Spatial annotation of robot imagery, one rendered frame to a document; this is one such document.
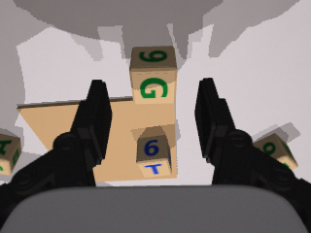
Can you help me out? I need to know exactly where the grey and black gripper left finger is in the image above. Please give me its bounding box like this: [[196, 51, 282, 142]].
[[0, 80, 113, 229]]

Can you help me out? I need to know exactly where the tan flat mat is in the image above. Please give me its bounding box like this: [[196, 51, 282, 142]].
[[17, 98, 177, 182]]

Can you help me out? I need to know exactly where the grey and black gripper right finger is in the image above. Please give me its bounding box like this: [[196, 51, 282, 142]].
[[194, 78, 311, 233]]

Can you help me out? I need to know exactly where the wooden letter block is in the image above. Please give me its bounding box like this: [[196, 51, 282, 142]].
[[136, 135, 172, 178], [253, 133, 298, 170], [0, 134, 21, 175], [129, 46, 177, 104]]

